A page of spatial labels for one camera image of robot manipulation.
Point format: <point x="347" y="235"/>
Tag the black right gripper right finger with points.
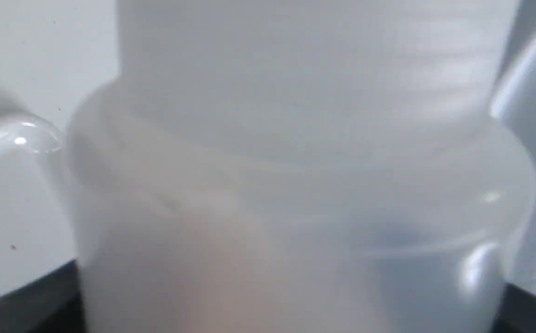
<point x="518" y="311"/>

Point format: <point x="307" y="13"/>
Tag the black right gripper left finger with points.
<point x="51" y="304"/>

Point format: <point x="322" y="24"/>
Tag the translucent squeeze bottle amber liquid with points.
<point x="298" y="166"/>

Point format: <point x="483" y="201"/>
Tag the white plastic tray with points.
<point x="35" y="235"/>

